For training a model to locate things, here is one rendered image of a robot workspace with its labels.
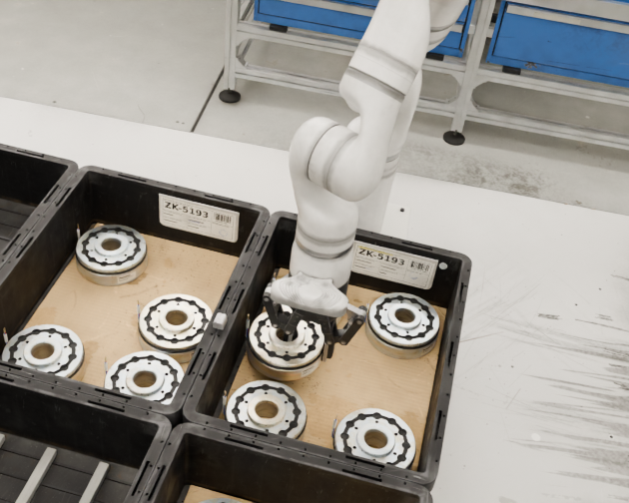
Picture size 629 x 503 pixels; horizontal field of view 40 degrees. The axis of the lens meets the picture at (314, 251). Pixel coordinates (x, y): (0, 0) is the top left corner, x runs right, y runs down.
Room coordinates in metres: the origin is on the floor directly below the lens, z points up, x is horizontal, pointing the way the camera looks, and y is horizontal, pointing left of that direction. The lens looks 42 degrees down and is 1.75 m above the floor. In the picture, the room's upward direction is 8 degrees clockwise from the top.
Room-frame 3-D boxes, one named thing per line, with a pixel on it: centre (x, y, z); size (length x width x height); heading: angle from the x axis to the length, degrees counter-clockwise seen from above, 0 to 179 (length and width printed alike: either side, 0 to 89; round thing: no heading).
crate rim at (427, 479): (0.77, -0.05, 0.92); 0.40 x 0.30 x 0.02; 171
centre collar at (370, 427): (0.65, -0.11, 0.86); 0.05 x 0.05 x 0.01
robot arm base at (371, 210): (1.14, -0.07, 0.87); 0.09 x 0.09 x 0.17; 79
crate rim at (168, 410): (0.81, 0.25, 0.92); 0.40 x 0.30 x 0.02; 171
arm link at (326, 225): (0.78, 0.00, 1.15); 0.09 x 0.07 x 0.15; 58
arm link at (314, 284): (0.76, -0.01, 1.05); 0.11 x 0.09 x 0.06; 172
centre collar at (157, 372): (0.69, 0.19, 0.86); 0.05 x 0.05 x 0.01
